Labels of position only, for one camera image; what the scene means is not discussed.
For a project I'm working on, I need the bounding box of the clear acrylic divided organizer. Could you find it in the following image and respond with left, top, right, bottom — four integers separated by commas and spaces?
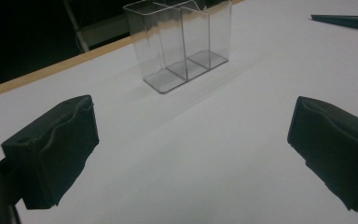
123, 0, 233, 94

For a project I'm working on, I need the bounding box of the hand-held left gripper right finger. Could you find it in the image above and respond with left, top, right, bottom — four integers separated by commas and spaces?
286, 95, 358, 213

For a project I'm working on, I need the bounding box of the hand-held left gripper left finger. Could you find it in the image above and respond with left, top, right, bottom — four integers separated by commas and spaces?
0, 94, 101, 210

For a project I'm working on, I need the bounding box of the metal stand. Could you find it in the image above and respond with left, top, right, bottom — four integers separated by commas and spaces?
62, 0, 131, 53

